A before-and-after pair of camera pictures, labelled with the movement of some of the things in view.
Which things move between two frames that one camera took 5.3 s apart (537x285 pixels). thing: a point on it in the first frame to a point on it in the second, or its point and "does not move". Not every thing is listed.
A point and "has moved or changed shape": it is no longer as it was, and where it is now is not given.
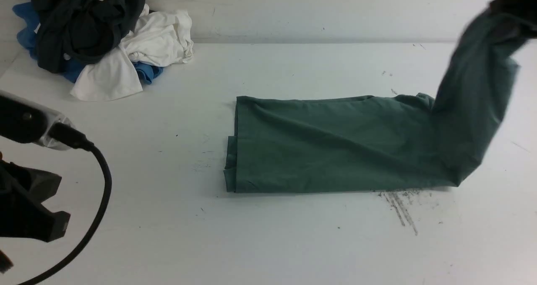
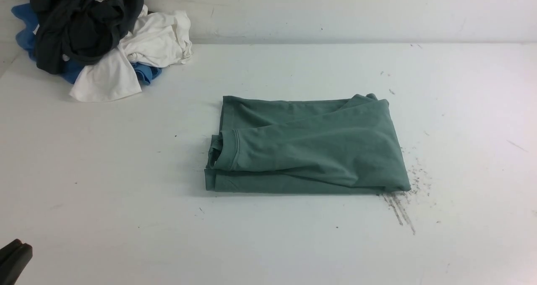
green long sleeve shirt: (379, 142) has moved or changed shape
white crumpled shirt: (161, 39) does not move
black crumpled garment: (86, 22) does not move
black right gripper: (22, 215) to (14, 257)
